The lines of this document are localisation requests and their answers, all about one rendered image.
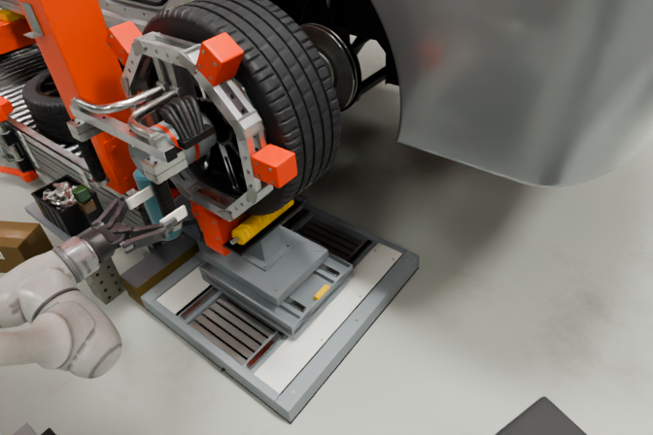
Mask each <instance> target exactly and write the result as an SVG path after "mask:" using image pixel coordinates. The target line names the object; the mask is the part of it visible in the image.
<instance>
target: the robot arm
mask: <svg viewBox="0 0 653 435"><path fill-rule="evenodd" d="M153 196H154V193H153V191H152V188H151V187H150V186H147V187H146V188H144V189H142V190H141V191H139V192H137V193H136V194H134V195H132V196H130V197H129V198H127V199H124V197H121V198H120V199H119V198H116V199H115V200H114V201H113V202H112V203H111V204H110V205H109V207H108V208H107V209H106V210H105V211H104V212H103V214H102V215H101V216H100V217H99V218H98V219H96V220H95V221H93V222H92V223H91V225H92V227H93V228H92V229H90V230H89V231H88V232H86V233H85V234H83V235H82V236H81V237H80V238H78V237H76V236H74V237H72V238H70V239H69V240H67V241H65V242H64V243H62V244H60V245H59V246H57V247H55V248H53V249H52V250H51V251H48V252H45V253H43V254H40V255H36V256H34V257H32V258H30V259H28V260H26V261H24V262H23V263H21V264H19V266H17V267H16V268H14V269H13V270H11V271H10V272H8V273H7V274H5V275H4V276H3V277H2V278H0V328H11V327H16V326H20V325H23V324H24V323H26V322H29V323H30V324H31V326H30V328H28V329H25V330H21V331H0V366H9V365H22V364H30V363H37V364H38V365H39V366H41V367H42V368H45V369H59V370H63V371H68V370H69V371H70V372H71V373H73V374H74V375H76V376H78V377H81V378H86V379H93V378H98V377H101V376H103V375H104V374H106V373H107V372H108V371H109V370H110V369H111V368H112V367H113V366H114V365H115V364H116V363H117V361H118V360H119V358H120V355H121V347H122V342H121V337H120V334H119V332H118V330H117V329H116V327H115V326H114V324H113V323H112V321H111V320H110V319H109V318H108V317H107V315H106V314H105V313H104V312H103V311H102V310H101V309H100V308H99V307H98V306H97V305H96V304H95V303H94V302H93V301H92V300H91V299H89V298H87V297H86V296H85V295H84V294H83V293H81V291H80V290H79V289H78V288H77V286H76V284H77V283H80V282H81V281H82V280H83V279H85V278H86V277H88V276H89V275H91V274H92V273H94V272H95V271H97V270H98V269H99V263H102V262H104V261H105V260H107V259H108V258H110V257H111V256H113V255H114V253H115V250H116V249H118V248H123V250H124V252H125V253H130V252H132V251H134V250H136V249H139V248H142V247H144V246H147V245H150V244H153V243H156V242H159V241H162V240H165V239H168V238H169V235H168V232H167V230H168V229H170V228H171V227H173V226H174V225H175V224H177V223H178V221H180V220H181V219H182V218H184V217H186V216H187V215H188V212H187V209H186V206H185V205H183V206H181V207H180V208H178V209H177V210H175V211H174V212H172V213H171V214H169V215H168V216H166V217H164V218H163V219H161V220H160V221H159V222H160V223H158V224H152V225H146V226H141V227H135V228H133V227H127V226H126V225H123V224H122V221H123V219H124V216H125V214H126V212H127V210H128V208H129V210H132V209H133V208H135V207H137V206H138V205H140V204H141V203H143V202H145V201H146V200H148V199H149V198H151V197H153ZM129 236H131V237H129Z"/></svg>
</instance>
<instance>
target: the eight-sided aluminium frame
mask: <svg viewBox="0 0 653 435"><path fill-rule="evenodd" d="M131 46H132V47H131V50H130V53H129V56H128V58H127V61H126V64H125V67H124V70H123V73H122V75H121V76H120V82H121V88H122V90H123V91H124V94H125V96H126V98H128V97H131V96H133V95H136V94H137V92H138V93H141V92H143V91H145V90H148V86H147V77H148V75H149V74H150V71H151V69H152V66H153V64H154V61H153V57H157V58H159V59H160V60H163V61H169V62H173V63H174V64H175V65H178V66H181V67H184V68H187V69H188V70H189V71H190V72H191V74H192V75H193V76H194V78H195V79H196V80H197V81H198V83H199V84H200V85H201V87H202V88H203V89H204V91H205V92H206V93H207V95H208V96H209V97H210V99H211V100H212V101H213V102H214V104H215V105H216V106H217V108H218V109H219V110H220V112H221V113H222V114H223V116H224V117H225V119H226V120H227V121H228V122H229V124H230V125H231V126H232V128H233V130H234V132H235V134H236V139H237V144H238V148H239V152H240V157H241V162H242V167H243V171H244V176H245V181H246V186H247V189H248V190H247V192H245V193H244V194H243V195H242V196H241V197H239V198H238V199H237V200H236V199H234V198H232V197H230V196H228V195H226V194H224V193H222V192H220V191H218V190H216V189H214V188H212V187H210V186H208V185H207V184H205V183H203V182H201V181H200V180H199V179H198V178H197V177H196V176H195V175H194V174H193V172H192V171H191V170H190V168H189V167H187V168H185V169H184V170H182V171H180V173H181V175H182V176H183V177H184V178H185V181H184V180H183V179H182V177H181V176H180V175H179V173H177V174H175V175H174V176H172V177H171V178H169V179H170V180H171V181H172V182H173V184H174V185H175V186H176V187H177V188H178V191H179V192H180V193H181V194H183V196H184V197H186V198H187V199H188V200H189V201H190V200H191V201H193V202H194V203H196V204H197V205H199V206H201V207H203V208H205V209H206V210H208V211H210V212H212V213H214V214H216V215H217V216H219V217H221V218H223V219H224V220H227V221H229V222H231V221H233V220H235V219H236V218H238V217H239V216H241V215H242V214H243V213H245V212H246V211H247V210H248V209H249V208H250V207H251V206H253V205H255V204H256V203H257V202H258V201H260V200H261V199H262V198H264V197H265V196H266V195H268V194H269V193H270V191H272V190H273V185H271V184H267V183H265V182H263V181H261V180H259V179H257V178H255V174H254V169H253V164H252V159H251V156H252V155H253V154H255V153H256V152H258V151H260V150H261V149H263V148H264V147H266V144H265V138H264V132H263V129H264V126H263V124H262V120H261V118H260V116H259V115H258V112H257V110H256V109H254V108H253V107H252V105H251V104H250V103H249V101H248V100H247V99H246V97H245V96H244V95H243V93H242V92H241V91H240V90H239V88H238V87H237V86H236V84H235V83H234V82H233V80H232V79H229V80H227V81H225V82H223V83H221V84H218V85H216V86H212V85H211V84H210V83H209V82H208V81H207V80H206V78H205V77H204V76H203V75H202V74H201V73H200V72H199V71H198V70H197V69H196V67H195V66H196V61H197V58H198V55H199V51H200V48H201V44H196V43H192V42H189V41H185V40H181V39H178V38H174V37H171V36H167V35H164V34H160V32H158V33H156V32H150V33H148V34H145V35H142V36H140V37H137V38H135V39H134V41H133V43H132V44H131ZM146 119H147V121H146ZM147 122H148V124H147ZM140 123H141V124H143V125H145V126H147V127H148V125H149V127H152V126H154V125H156V124H158V123H159V121H158V118H157V115H156V112H155V111H154V112H152V113H150V114H149V115H147V116H146V118H143V119H142V120H141V121H140ZM200 192H201V193H200Z"/></svg>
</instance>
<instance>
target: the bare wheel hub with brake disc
mask: <svg viewBox="0 0 653 435"><path fill-rule="evenodd" d="M300 27H301V30H302V31H304V32H305V33H306V35H307V36H308V37H309V41H312V43H313V44H314V48H316V49H317V51H318V52H319V54H320V56H321V59H322V60H323V61H324V63H325V66H326V67H327V69H328V72H329V76H330V77H331V79H332V82H333V86H334V88H335V91H336V95H337V96H336V97H337V99H338V104H339V106H338V107H339V109H340V111H341V110H342V109H344V108H345V107H347V106H348V105H349V104H350V103H351V102H352V100H353V99H354V97H355V94H356V91H357V87H358V72H357V67H356V64H355V60H354V58H353V56H352V54H351V52H350V50H349V49H348V47H347V46H346V44H345V43H344V42H343V40H342V39H341V38H340V37H339V36H338V35H337V34H336V33H335V32H333V31H332V30H331V29H329V28H327V27H325V26H323V25H321V24H318V23H305V24H302V25H300Z"/></svg>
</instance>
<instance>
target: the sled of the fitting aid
mask: <svg viewBox="0 0 653 435"><path fill-rule="evenodd" d="M199 270H200V273H201V276H202V279H203V280H204V281H205V282H207V283H208V284H210V285H212V286H213V287H215V288H216V289H218V290H219V291H221V292H222V293H224V294H225V295H227V296H228V297H230V298H231V299H233V300H234V301H236V302H237V303H239V304H240V305H242V306H243V307H245V308H246V309H248V310H249V311H251V312H252V313H254V314H255V315H257V316H258V317H260V318H262V319H263V320H265V321H266V322H268V323H269V324H271V325H272V326H274V327H275V328H277V329H278V330H280V331H281V332H283V333H284V334H286V335H287V336H289V337H290V338H292V339H293V340H295V339H296V338H297V337H298V336H299V335H300V334H301V333H302V332H303V331H304V329H305V328H306V327H307V326H308V325H309V324H310V323H311V322H312V321H313V320H314V319H315V318H316V317H317V316H318V314H319V313H320V312H321V311H322V310H323V309H324V308H325V307H326V306H327V305H328V304H329V303H330V302H331V300H332V299H333V298H334V297H335V296H336V295H337V294H338V293H339V292H340V291H341V290H342V289H343V288H344V287H345V285H346V284H347V283H348V282H349V281H350V280H351V279H352V278H353V264H351V263H349V262H347V261H345V260H343V259H341V258H339V257H338V256H336V255H334V254H332V253H330V252H329V253H328V259H327V260H326V261H324V262H323V263H322V264H321V265H320V266H319V267H318V268H317V269H316V270H315V271H314V272H313V273H312V274H311V275H310V276H309V277H308V278H307V279H306V280H305V281H304V282H303V283H302V284H301V285H300V286H299V287H298V288H297V289H296V290H295V291H294V292H293V293H292V294H291V295H290V296H289V297H288V298H287V299H286V300H285V301H283V302H282V303H281V304H280V305H279V306H278V307H277V306H276V305H274V304H273V303H271V302H269V301H268V300H266V299H265V298H263V297H262V296H260V295H258V294H257V293H255V292H254V291H252V290H251V289H249V288H247V287H246V286H244V285H243V284H241V283H239V282H237V281H236V280H234V279H233V278H231V277H230V276H229V275H227V274H226V273H224V272H223V271H221V270H219V269H218V268H216V267H215V266H213V265H212V264H210V263H208V262H207V261H205V262H204V263H202V264H201V265H200V266H199Z"/></svg>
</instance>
